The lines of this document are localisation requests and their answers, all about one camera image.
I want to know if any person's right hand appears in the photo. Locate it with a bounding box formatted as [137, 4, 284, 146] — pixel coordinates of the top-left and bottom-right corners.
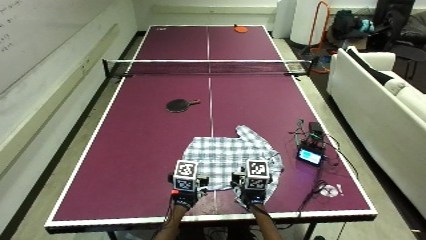
[230, 168, 273, 210]

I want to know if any person's left hand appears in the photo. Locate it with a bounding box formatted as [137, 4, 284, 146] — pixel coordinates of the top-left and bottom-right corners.
[166, 171, 210, 209]

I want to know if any grey plaid shirt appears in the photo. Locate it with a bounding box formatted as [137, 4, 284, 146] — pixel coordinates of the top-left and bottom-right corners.
[181, 124, 284, 195]

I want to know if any white marker cube on left glove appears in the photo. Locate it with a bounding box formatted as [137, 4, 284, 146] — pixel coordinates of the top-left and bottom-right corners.
[171, 159, 199, 192]

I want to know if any white marker cube on glove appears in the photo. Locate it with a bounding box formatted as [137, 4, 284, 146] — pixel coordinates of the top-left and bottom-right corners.
[171, 159, 199, 192]
[243, 159, 271, 191]

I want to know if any white marker cube on right glove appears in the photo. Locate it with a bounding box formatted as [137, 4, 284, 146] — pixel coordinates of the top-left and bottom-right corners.
[243, 159, 271, 191]

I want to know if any white round tag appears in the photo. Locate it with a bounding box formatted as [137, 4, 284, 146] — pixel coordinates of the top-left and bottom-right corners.
[319, 183, 343, 198]

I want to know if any small screen device with electronics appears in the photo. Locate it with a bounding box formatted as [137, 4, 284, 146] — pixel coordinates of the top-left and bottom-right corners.
[290, 119, 330, 167]

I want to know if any black table tennis paddle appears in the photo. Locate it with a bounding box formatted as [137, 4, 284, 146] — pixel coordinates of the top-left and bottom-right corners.
[165, 98, 202, 114]

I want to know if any white sofa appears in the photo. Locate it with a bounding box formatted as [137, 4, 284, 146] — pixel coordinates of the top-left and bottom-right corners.
[326, 45, 426, 219]

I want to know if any table tennis net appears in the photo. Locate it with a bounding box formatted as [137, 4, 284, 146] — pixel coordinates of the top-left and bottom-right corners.
[101, 58, 319, 79]

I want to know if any black cushion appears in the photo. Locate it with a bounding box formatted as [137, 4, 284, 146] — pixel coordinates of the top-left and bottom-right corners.
[344, 48, 395, 86]

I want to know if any white cylindrical column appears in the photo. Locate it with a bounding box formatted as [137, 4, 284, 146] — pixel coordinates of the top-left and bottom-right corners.
[290, 0, 331, 46]

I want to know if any black backpack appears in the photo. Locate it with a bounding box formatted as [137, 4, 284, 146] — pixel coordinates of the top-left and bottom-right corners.
[331, 9, 375, 42]

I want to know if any whiteboard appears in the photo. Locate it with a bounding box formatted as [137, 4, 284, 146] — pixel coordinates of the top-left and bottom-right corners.
[0, 0, 134, 96]

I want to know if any black office chair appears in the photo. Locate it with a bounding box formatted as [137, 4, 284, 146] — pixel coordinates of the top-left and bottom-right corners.
[371, 0, 426, 54]

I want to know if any black cable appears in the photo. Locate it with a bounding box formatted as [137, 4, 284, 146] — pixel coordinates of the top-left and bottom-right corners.
[295, 133, 356, 214]

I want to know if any orange metal frame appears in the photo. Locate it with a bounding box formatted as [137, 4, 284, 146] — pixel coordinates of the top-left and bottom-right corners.
[306, 0, 332, 74]

